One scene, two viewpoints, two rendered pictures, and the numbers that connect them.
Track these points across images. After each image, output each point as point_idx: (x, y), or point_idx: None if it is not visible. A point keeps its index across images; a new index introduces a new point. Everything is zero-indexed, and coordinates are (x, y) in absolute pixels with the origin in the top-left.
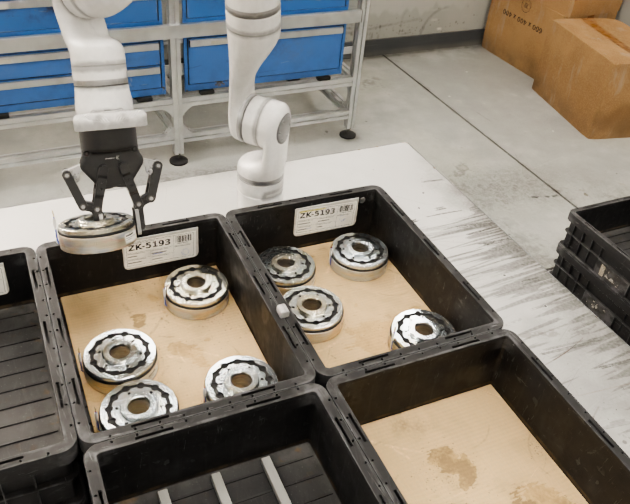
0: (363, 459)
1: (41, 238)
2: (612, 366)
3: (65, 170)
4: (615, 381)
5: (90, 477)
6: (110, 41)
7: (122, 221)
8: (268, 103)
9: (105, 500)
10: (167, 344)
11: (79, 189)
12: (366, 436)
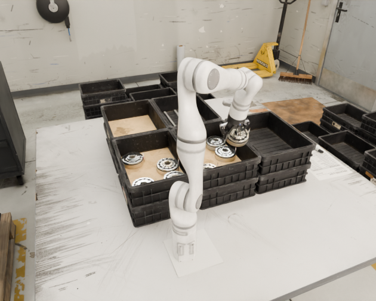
0: (163, 117)
1: (296, 251)
2: (51, 194)
3: (247, 119)
4: (55, 189)
5: (219, 115)
6: (237, 90)
7: (229, 133)
8: (181, 183)
9: (215, 113)
10: (213, 162)
11: (243, 124)
12: (162, 120)
